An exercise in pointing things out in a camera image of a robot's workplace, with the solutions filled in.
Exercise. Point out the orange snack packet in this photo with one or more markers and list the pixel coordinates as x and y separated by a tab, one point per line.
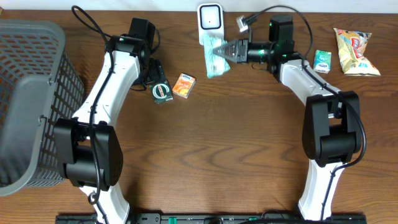
184	85

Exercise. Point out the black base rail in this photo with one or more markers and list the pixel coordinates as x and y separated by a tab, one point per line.
156	218

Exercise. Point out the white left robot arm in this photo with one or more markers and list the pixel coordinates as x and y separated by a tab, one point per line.
88	151

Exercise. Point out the black round-logo packet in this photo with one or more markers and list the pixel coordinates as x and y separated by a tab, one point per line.
161	92

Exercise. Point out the white barcode scanner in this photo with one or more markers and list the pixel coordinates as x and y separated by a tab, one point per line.
210	21

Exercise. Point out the dark grey plastic basket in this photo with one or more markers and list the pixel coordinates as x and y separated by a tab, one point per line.
39	85

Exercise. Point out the yellow snack bag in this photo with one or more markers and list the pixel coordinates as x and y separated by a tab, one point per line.
351	47

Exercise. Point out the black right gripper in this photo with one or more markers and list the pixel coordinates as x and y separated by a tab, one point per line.
237	51

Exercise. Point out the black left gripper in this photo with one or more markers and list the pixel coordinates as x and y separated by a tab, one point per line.
157	75

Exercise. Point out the small teal white packet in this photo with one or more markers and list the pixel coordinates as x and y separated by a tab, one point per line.
322	61

